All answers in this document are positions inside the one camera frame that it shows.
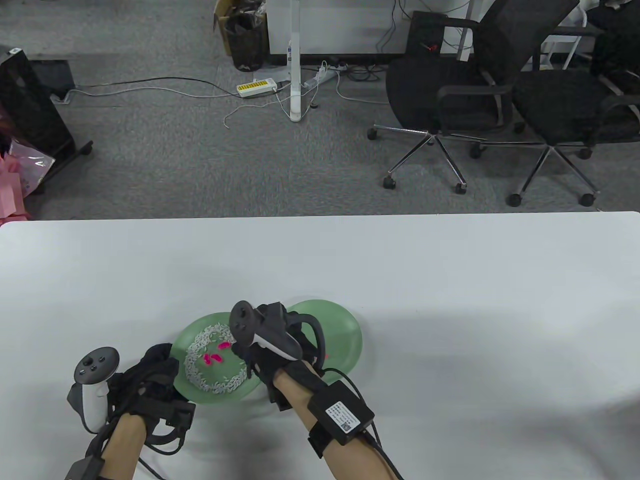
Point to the person's right hand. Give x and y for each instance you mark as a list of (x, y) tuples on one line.
[(292, 362)]

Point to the person's left hand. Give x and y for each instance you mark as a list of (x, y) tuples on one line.
[(145, 387)]

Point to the person's left fingers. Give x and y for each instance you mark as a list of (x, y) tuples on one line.
[(161, 354)]

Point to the person's right fingers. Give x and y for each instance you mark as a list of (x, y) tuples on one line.
[(248, 361)]

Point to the person's left forearm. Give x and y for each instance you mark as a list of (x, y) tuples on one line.
[(122, 447)]

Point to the person's right forearm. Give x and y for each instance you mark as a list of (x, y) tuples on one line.
[(345, 452)]

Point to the dark grey tracking controller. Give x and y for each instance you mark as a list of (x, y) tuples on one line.
[(257, 327)]

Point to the green plate with rice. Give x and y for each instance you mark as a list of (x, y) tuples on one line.
[(215, 372)]

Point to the black wrist sensor module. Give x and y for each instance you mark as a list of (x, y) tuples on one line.
[(174, 415)]

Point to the white and grey tracking controller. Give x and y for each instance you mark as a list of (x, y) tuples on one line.
[(92, 382)]

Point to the empty green plate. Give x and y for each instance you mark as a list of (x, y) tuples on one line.
[(340, 337)]

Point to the pink gift bags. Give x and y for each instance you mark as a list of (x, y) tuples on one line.
[(15, 175)]

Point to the yellow and white power strip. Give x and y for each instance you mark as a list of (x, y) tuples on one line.
[(256, 88)]

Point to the black cabinet on wheels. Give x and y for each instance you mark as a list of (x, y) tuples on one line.
[(30, 105)]

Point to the white desk leg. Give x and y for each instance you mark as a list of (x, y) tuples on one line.
[(295, 60)]

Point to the black trash bin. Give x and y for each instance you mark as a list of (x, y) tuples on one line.
[(246, 40)]

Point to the black mesh office chair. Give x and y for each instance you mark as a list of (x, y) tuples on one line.
[(565, 105), (450, 95)]

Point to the white desk panel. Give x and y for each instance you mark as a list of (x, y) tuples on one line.
[(345, 25)]

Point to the black computer tower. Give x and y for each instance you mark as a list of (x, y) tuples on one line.
[(425, 32)]

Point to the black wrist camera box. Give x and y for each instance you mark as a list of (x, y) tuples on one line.
[(341, 405)]

